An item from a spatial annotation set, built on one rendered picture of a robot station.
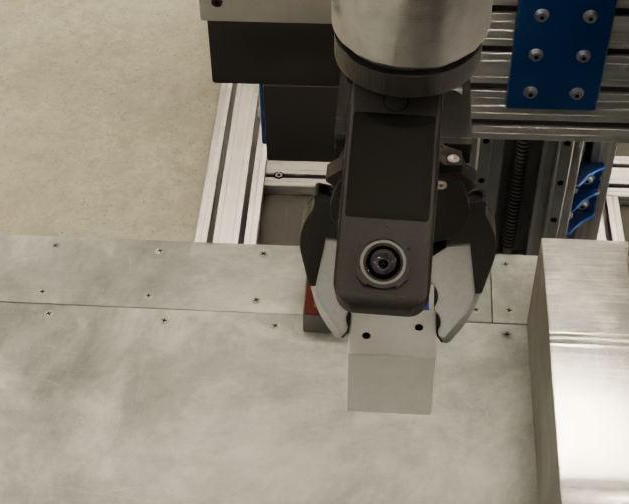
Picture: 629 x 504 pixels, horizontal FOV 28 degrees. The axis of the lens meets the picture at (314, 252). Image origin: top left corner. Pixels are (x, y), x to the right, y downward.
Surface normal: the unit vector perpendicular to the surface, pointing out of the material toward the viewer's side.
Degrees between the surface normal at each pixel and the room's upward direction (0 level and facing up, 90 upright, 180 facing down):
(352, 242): 30
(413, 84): 90
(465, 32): 90
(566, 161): 90
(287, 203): 0
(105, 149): 0
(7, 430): 0
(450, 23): 90
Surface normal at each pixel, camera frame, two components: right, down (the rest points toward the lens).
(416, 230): -0.06, -0.24
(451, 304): -0.07, 0.72
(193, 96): -0.01, -0.70
